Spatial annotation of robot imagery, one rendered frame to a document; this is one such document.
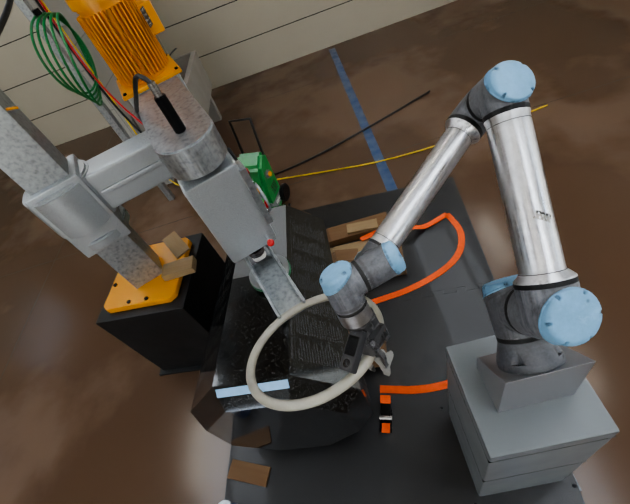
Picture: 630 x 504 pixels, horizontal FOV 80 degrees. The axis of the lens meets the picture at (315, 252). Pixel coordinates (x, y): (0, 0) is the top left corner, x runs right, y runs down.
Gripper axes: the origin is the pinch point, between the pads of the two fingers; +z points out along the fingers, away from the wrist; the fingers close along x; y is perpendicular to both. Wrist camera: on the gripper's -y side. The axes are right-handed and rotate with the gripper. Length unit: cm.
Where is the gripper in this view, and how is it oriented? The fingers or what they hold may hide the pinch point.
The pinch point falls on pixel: (379, 372)
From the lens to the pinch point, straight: 116.5
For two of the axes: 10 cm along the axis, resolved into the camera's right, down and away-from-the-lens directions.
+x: -7.1, -0.2, 7.0
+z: 4.2, 7.9, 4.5
